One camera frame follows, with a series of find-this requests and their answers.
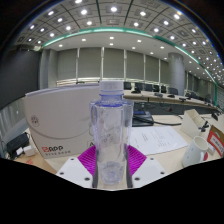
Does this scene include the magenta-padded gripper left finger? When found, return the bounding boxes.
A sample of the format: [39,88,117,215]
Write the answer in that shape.
[55,144,100,189]

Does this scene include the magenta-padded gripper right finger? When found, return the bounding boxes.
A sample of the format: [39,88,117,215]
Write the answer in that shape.
[125,144,167,189]

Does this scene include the clear plastic water bottle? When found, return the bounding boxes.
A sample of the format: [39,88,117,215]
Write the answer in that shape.
[88,80,135,186]

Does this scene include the white printed paper sheet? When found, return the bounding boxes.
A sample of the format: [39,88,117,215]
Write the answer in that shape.
[128,124,189,157]

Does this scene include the black desk phone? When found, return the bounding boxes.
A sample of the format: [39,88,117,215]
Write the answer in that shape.
[131,110,155,128]

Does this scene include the white ceramic mug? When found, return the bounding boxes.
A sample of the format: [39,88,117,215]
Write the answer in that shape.
[181,135,210,168]

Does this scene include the large white cardboard box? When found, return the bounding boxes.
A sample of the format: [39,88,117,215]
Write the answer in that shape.
[23,83,101,160]

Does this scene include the black bag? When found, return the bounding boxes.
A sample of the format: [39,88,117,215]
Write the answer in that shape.
[6,132,30,158]

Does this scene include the black marker pen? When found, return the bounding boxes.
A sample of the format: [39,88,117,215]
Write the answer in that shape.
[198,120,210,132]

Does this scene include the black desk microphones group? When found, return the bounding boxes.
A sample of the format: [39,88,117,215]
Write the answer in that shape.
[131,87,188,102]

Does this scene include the black office chairs group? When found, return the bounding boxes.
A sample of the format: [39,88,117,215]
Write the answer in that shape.
[123,81,214,101]

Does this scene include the black desk microphone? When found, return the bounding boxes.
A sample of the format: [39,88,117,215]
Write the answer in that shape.
[210,111,220,122]

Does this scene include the round ceiling lights group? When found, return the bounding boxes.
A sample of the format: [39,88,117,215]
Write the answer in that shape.
[16,0,224,84]

